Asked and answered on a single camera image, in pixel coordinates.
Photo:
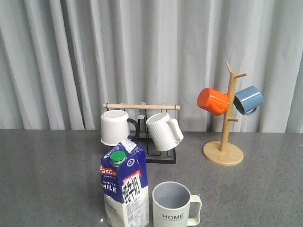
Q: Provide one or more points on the blue white milk carton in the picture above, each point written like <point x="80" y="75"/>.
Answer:
<point x="124" y="179"/>

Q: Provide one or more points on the wooden mug tree stand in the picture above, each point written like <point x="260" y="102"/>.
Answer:
<point x="221" y="151"/>

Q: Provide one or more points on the black wire mug rack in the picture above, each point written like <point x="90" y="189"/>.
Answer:
<point x="142" y="135"/>

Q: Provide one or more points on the blue mug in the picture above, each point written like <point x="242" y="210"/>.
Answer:
<point x="247" y="100"/>

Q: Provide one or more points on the white ribbed mug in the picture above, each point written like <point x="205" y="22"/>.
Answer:
<point x="165" y="131"/>

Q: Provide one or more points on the white mug black handle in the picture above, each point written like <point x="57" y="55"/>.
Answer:
<point x="115" y="128"/>

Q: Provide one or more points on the orange mug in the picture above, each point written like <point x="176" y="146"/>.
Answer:
<point x="213" y="101"/>

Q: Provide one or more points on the white HOME mug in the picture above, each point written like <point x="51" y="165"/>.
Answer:
<point x="171" y="205"/>

